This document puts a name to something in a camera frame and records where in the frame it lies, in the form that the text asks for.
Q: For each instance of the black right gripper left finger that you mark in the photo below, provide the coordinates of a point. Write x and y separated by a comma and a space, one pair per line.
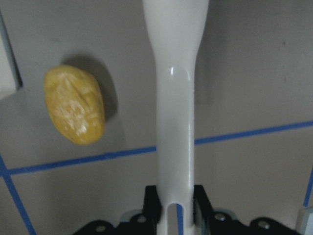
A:
152, 207

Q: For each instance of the yellow toy potato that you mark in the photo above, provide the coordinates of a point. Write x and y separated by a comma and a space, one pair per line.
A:
74, 103

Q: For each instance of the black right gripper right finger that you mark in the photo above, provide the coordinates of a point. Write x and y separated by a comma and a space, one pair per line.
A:
203, 209

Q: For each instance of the white plastic dustpan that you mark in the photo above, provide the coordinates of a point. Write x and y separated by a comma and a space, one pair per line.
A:
10, 78

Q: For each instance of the white hand brush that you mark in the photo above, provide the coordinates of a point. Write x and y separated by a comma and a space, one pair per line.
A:
175, 29

